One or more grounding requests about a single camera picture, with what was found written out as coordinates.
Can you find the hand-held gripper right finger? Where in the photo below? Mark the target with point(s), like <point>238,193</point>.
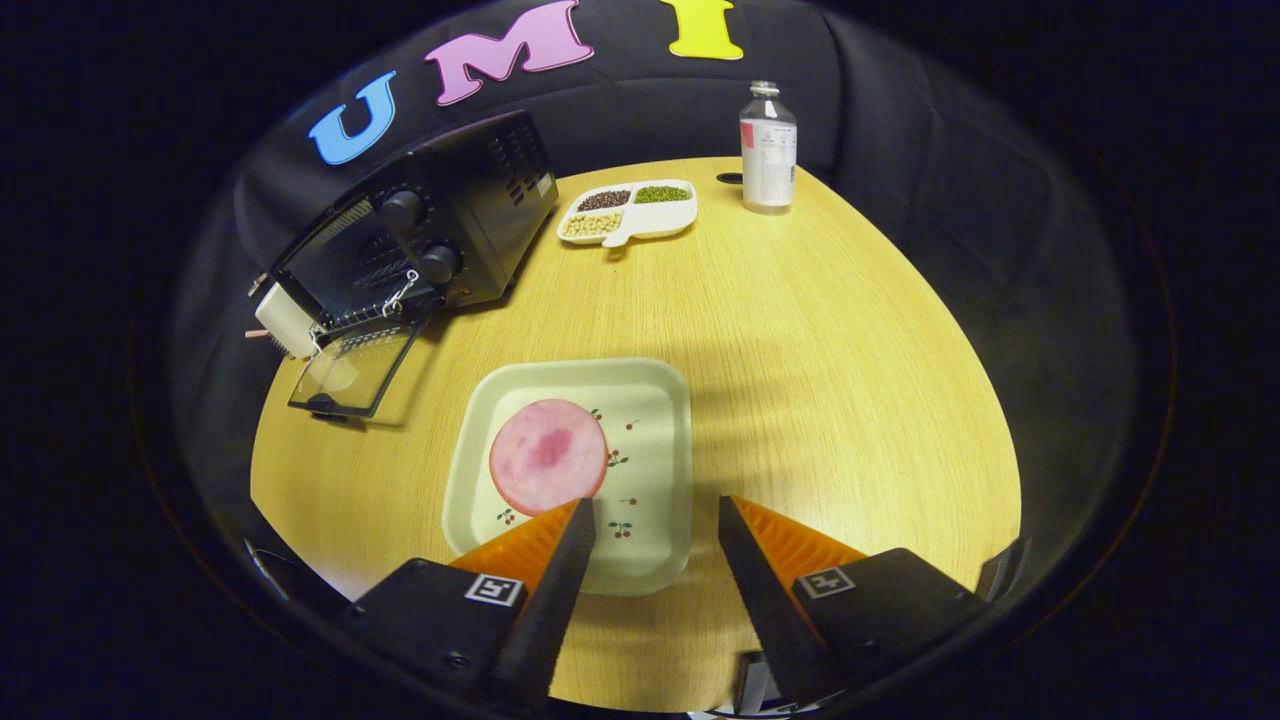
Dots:
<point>765,600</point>

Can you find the white divided bean tray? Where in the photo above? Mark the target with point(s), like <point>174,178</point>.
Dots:
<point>640,218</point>

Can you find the black toaster oven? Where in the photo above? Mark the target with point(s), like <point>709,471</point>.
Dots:
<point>480,190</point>

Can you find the cream cherry print plate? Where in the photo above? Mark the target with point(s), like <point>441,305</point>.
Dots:
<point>650,450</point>

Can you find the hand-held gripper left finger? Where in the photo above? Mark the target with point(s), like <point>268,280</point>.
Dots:
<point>550,610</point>

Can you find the clear plastic bottle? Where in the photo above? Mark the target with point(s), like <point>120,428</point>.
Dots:
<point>768,160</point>

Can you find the white bread toaster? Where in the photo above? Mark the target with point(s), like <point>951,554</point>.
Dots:
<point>285,320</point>

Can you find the pink ham slice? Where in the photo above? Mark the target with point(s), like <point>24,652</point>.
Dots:
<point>545,455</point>

